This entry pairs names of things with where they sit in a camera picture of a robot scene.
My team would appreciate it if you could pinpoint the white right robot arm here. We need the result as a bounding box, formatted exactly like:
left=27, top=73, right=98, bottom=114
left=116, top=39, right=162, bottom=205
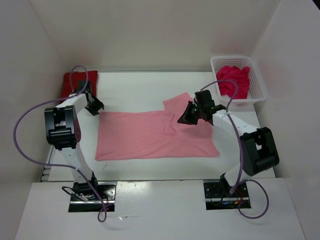
left=177, top=90, right=280, bottom=197

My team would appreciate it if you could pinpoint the pink t shirt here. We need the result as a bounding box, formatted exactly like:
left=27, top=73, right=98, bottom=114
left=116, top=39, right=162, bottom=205
left=95, top=92, right=220, bottom=161

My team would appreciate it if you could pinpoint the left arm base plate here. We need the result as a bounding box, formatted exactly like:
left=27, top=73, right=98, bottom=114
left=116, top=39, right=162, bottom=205
left=61, top=182, right=117, bottom=213

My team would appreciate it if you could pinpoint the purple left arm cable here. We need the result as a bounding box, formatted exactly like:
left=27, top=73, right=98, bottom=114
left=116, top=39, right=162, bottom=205
left=12, top=65, right=116, bottom=223

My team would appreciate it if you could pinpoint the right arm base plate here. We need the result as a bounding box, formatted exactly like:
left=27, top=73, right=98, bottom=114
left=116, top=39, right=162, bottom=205
left=203, top=180, right=251, bottom=211

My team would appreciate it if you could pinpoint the dark red t shirt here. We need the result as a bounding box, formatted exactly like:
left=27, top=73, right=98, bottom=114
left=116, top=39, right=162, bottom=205
left=60, top=70, right=99, bottom=98

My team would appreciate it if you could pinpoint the white plastic laundry basket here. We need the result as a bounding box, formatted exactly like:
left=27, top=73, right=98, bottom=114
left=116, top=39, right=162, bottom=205
left=210, top=55, right=266, bottom=106

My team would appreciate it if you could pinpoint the magenta t shirt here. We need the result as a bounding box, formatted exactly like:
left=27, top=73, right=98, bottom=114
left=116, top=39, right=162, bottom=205
left=216, top=65, right=251, bottom=100

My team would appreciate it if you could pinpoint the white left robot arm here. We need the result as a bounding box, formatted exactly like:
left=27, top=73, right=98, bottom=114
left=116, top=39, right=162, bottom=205
left=44, top=80, right=105, bottom=201

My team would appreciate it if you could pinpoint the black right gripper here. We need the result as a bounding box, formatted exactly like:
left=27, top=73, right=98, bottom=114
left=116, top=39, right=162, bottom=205
left=177, top=100, right=204, bottom=125

